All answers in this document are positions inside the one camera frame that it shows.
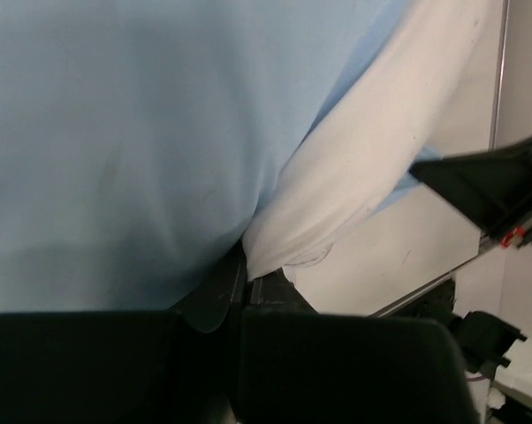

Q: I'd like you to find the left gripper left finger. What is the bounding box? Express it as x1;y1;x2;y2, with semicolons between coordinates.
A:
168;246;247;423

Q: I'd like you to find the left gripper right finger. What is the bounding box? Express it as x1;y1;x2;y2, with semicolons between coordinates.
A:
246;269;323;424

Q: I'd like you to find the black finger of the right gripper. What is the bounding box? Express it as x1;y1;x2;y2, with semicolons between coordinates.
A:
409;136;532;248

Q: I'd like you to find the white pillow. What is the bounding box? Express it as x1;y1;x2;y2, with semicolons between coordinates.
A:
242;1;490;279

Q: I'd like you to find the light blue pillowcase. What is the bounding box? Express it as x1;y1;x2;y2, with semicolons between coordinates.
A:
0;0;444;314

